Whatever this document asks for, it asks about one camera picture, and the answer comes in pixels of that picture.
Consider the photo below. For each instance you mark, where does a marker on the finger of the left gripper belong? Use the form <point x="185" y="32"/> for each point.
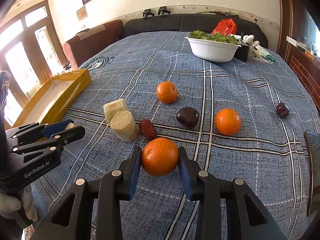
<point x="58" y="127"/>
<point x="68" y="136"/>

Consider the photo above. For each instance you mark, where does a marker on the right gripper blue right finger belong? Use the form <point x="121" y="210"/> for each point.
<point x="247" y="217"/>

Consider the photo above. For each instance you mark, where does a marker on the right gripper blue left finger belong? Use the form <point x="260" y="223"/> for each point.
<point x="71" y="217"/>

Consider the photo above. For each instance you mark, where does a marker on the orange mandarin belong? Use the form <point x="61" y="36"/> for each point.
<point x="160" y="157"/>
<point x="228" y="121"/>
<point x="166" y="92"/>

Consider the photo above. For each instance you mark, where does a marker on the red jujube date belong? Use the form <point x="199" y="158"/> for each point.
<point x="147" y="129"/>

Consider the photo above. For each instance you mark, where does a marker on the dark plum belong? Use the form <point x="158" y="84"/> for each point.
<point x="282" y="110"/>
<point x="188" y="117"/>

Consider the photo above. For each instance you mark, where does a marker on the white gloved left hand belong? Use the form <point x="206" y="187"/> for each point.
<point x="10" y="204"/>

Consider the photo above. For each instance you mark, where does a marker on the yellow cardboard tray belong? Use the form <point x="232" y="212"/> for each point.
<point x="54" y="98"/>

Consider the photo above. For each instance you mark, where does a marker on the wooden glass door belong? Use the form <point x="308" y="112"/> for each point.
<point x="31" y="53"/>

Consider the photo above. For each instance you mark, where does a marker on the maroon armchair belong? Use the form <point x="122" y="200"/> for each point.
<point x="87" y="43"/>

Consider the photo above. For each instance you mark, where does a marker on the blue plaid tablecloth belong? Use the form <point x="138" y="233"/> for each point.
<point x="268" y="153"/>

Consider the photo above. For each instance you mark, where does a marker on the black smartphone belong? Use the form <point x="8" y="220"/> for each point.
<point x="313" y="143"/>

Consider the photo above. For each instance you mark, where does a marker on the black gripper on sofa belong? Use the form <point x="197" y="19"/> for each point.
<point x="147" y="13"/>
<point x="163" y="11"/>

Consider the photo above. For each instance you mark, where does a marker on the black cup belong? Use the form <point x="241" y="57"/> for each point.
<point x="242" y="53"/>

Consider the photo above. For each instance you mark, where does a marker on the white bowl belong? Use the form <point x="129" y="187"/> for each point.
<point x="212" y="51"/>

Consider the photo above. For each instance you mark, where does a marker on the white glove on table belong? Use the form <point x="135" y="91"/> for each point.
<point x="255" y="49"/>

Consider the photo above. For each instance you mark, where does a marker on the wooden cabinet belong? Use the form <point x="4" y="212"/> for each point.
<point x="296" y="25"/>

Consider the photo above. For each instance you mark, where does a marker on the green lettuce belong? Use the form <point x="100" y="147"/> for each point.
<point x="217" y="37"/>

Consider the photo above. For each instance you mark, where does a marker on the red plastic bag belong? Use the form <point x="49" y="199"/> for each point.
<point x="225" y="27"/>

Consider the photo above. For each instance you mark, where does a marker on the black sofa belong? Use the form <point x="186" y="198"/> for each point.
<point x="191" y="22"/>

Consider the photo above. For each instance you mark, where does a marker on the small wall plaque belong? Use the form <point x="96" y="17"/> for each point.
<point x="82" y="13"/>

